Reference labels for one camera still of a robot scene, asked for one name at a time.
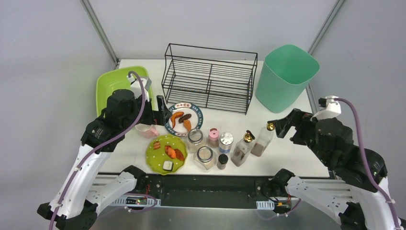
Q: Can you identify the oil bottle with gold cap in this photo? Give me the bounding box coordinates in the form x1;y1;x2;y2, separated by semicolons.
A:
250;122;275;157

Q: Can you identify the oil bottle with black spout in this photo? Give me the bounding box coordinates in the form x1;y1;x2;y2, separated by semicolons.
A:
231;130;255;167

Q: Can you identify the silver lid pellet jar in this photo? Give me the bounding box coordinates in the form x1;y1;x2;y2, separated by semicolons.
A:
218;132;234;154

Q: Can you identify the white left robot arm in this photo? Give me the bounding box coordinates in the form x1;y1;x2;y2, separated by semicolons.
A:
37;89;171;230

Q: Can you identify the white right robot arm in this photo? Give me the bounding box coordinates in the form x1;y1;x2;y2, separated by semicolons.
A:
268;109;406;230

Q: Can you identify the orange shrimp toy food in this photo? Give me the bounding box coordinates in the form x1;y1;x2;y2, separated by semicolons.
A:
170;112;184;128

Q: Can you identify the pink cup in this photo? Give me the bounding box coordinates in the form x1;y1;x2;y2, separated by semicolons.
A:
135;124;160;139

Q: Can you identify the dark sea cucumber toy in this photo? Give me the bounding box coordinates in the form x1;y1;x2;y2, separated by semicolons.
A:
178;114;192;123

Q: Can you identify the orange fried food piece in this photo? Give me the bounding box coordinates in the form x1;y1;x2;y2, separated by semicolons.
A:
183;119;192;132

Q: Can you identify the sausage slice toy food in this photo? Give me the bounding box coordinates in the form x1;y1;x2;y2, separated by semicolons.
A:
153;141;161;150

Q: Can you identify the lime green plastic basin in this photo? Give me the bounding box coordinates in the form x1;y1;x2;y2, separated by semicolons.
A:
96;66;149;116

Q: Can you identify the green polka dot plate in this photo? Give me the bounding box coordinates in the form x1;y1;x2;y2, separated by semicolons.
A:
146;135;188;175

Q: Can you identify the red sausage toy piece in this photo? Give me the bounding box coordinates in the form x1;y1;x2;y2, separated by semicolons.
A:
175;149;185;161

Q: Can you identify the green plastic waste bin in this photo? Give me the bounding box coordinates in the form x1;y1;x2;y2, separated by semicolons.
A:
255;45;320;113

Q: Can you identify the white sushi toy piece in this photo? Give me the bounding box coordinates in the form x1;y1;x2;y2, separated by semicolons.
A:
162;161;174;172

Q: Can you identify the pink lid spice jar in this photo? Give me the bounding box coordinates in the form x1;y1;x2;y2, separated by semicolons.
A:
206;128;220;149

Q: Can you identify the glass jar with beige powder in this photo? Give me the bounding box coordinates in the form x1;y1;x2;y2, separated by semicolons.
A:
193;146;217;170

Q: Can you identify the black lid spice jar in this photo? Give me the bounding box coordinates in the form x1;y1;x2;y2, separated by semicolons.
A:
217;154;228;170

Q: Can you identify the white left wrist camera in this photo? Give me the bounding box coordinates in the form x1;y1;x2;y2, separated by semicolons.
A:
127;76;152;102

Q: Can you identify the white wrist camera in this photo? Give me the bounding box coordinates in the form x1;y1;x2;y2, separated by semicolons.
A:
127;76;152;102
312;95;341;121

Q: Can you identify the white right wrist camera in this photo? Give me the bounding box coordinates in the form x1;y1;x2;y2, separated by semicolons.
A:
312;95;341;121

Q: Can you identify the glass jar with metal ring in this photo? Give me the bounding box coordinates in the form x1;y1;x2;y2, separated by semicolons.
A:
186;128;205;153

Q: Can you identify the black wire rack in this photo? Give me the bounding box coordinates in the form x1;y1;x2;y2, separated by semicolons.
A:
161;43;258;114

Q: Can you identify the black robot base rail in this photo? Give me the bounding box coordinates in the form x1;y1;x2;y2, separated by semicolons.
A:
132;174;288;209

